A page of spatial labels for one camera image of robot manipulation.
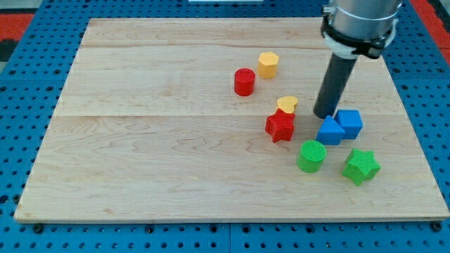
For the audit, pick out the green cylinder block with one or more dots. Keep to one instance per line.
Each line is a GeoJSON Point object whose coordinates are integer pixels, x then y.
{"type": "Point", "coordinates": [311, 156]}

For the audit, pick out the red cylinder block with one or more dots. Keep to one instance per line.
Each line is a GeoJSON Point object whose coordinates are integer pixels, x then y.
{"type": "Point", "coordinates": [244, 82]}

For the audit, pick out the blue triangle block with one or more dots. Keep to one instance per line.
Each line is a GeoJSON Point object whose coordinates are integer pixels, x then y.
{"type": "Point", "coordinates": [330, 132]}

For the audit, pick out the wooden board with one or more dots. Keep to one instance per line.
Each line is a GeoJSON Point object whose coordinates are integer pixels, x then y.
{"type": "Point", "coordinates": [148, 129]}

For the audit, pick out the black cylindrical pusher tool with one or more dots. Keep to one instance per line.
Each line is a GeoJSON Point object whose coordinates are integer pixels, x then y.
{"type": "Point", "coordinates": [333, 85]}

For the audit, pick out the yellow hexagon block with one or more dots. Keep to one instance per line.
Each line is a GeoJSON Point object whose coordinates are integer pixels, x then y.
{"type": "Point", "coordinates": [267, 65]}

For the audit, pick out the red star block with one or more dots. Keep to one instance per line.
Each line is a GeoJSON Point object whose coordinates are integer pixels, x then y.
{"type": "Point", "coordinates": [280, 126]}

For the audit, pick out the green star block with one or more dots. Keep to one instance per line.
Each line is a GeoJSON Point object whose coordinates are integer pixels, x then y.
{"type": "Point", "coordinates": [360, 166]}

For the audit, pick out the blue cube block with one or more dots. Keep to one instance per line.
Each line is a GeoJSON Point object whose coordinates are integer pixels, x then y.
{"type": "Point", "coordinates": [350, 121]}

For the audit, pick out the yellow heart block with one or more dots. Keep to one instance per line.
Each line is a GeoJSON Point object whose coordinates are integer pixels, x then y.
{"type": "Point", "coordinates": [288, 104]}

